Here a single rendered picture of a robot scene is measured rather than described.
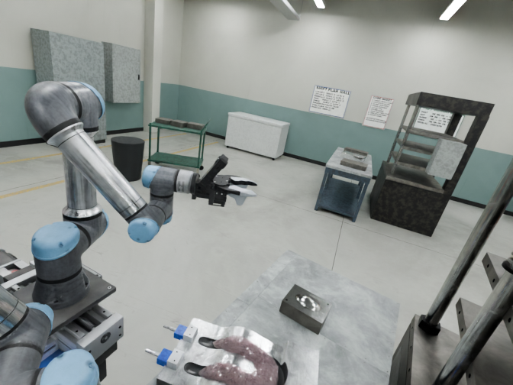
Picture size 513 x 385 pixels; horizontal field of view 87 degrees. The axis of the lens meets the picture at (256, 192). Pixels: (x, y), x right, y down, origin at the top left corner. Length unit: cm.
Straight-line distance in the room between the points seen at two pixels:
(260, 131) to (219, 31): 310
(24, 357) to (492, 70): 784
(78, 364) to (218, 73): 821
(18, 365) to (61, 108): 54
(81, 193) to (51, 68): 510
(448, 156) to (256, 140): 432
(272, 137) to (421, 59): 368
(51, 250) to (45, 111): 38
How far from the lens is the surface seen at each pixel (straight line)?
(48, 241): 97
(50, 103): 84
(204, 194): 89
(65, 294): 105
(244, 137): 724
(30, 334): 71
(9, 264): 140
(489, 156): 795
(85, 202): 104
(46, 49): 609
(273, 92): 782
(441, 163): 457
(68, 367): 61
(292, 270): 166
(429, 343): 168
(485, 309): 118
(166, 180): 88
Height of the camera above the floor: 177
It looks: 22 degrees down
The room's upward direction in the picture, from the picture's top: 11 degrees clockwise
